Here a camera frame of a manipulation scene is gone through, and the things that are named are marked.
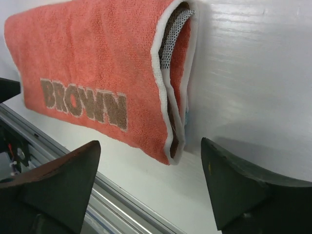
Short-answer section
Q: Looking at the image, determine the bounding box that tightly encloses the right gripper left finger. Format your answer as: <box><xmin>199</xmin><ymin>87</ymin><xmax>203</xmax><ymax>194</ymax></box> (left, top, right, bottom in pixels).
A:
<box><xmin>0</xmin><ymin>140</ymin><xmax>101</xmax><ymax>234</ymax></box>

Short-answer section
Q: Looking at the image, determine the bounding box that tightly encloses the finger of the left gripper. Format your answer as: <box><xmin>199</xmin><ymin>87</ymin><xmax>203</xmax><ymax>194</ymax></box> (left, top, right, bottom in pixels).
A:
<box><xmin>0</xmin><ymin>78</ymin><xmax>21</xmax><ymax>103</ymax></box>

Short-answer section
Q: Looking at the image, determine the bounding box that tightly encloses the aluminium mounting rail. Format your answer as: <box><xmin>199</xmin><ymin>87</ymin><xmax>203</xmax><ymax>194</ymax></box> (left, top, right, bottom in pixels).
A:
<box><xmin>0</xmin><ymin>104</ymin><xmax>180</xmax><ymax>234</ymax></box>

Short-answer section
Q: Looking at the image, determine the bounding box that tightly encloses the brown bear towel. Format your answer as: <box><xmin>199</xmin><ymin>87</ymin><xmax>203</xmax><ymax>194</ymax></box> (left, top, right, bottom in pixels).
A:
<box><xmin>3</xmin><ymin>0</ymin><xmax>198</xmax><ymax>165</ymax></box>

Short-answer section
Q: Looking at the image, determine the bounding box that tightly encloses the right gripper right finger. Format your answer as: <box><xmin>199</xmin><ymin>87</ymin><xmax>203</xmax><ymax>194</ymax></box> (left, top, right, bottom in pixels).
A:
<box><xmin>201</xmin><ymin>138</ymin><xmax>312</xmax><ymax>234</ymax></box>

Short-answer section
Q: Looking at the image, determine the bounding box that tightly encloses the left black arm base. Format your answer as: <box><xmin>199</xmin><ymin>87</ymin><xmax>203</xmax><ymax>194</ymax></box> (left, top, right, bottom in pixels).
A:
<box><xmin>0</xmin><ymin>120</ymin><xmax>30</xmax><ymax>174</ymax></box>

